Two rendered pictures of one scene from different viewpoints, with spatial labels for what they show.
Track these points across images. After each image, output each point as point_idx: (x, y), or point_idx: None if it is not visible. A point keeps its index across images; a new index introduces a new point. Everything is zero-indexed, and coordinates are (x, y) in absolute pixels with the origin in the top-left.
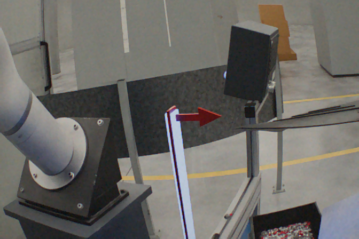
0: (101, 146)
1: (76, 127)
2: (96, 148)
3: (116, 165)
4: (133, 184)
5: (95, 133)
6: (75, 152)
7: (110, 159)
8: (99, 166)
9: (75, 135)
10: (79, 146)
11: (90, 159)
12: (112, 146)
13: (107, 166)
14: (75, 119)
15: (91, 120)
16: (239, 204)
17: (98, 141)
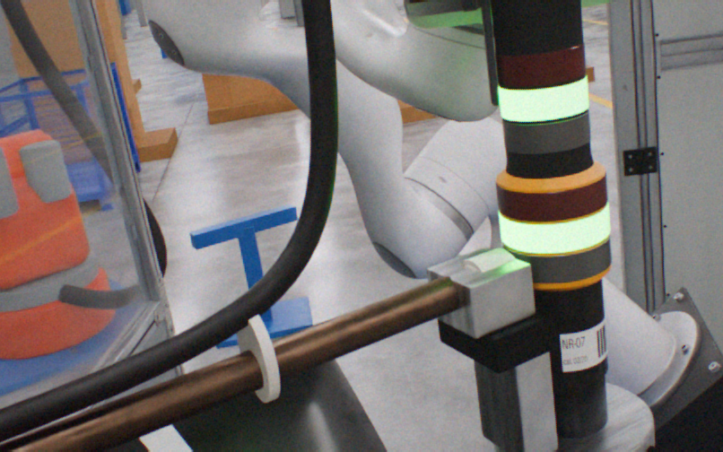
0: (683, 404)
1: (683, 351)
2: (679, 402)
3: (720, 443)
4: None
5: (698, 378)
6: (652, 387)
7: (707, 430)
8: (660, 430)
9: (676, 361)
10: (663, 384)
11: (659, 412)
12: None
13: (691, 438)
14: (705, 334)
15: (713, 354)
16: None
17: (689, 393)
